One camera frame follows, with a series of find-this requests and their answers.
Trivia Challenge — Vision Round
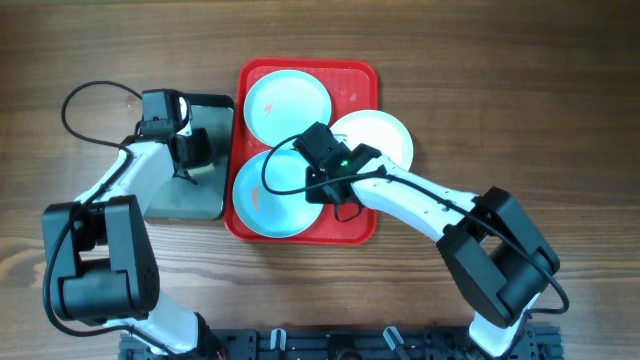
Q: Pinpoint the white plate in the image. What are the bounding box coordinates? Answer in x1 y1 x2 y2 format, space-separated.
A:
330 110 414 170

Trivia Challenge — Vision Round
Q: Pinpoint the light blue plate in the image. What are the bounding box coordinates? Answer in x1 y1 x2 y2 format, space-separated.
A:
243 69 333 147
232 150 323 238

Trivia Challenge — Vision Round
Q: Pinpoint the green yellow sponge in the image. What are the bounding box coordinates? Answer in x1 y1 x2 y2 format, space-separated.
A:
186 162 215 177

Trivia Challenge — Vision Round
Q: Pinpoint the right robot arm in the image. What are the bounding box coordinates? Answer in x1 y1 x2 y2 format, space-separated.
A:
296 142 560 358

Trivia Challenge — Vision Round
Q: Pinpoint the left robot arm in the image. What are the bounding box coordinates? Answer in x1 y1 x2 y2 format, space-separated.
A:
42 132 225 359

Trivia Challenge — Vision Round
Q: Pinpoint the black water tray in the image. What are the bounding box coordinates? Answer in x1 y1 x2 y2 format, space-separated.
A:
144 93 235 220

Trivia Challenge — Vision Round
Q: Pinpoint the red plastic tray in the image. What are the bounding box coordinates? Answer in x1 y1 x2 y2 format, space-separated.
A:
224 57 379 246

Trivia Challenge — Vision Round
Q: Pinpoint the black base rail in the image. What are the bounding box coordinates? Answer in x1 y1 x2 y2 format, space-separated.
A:
117 325 565 360

